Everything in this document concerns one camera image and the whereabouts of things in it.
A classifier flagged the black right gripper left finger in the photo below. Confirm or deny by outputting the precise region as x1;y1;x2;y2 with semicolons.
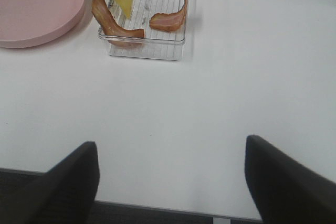
1;142;100;223

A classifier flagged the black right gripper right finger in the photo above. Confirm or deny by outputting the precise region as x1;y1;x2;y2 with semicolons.
244;135;335;223

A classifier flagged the bacon strip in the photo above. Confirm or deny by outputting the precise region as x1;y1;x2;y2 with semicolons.
149;0;188;32
91;0;144;38

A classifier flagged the pink round plate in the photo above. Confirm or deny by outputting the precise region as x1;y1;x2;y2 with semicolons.
1;0;85;48

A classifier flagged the clear right plastic tray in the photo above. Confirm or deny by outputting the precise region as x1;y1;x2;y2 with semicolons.
98;0;186;61

